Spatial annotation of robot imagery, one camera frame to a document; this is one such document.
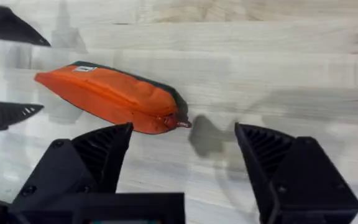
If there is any orange soft zip bag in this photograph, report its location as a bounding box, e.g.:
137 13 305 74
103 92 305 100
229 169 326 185
34 60 193 135

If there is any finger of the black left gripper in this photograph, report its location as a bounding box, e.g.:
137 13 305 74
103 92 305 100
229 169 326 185
0 2 52 47
0 100 45 133

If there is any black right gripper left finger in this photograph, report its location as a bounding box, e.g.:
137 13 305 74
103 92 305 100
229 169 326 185
10 122 134 212

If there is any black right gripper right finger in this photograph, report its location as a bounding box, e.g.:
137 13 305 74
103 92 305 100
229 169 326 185
234 122 358 224

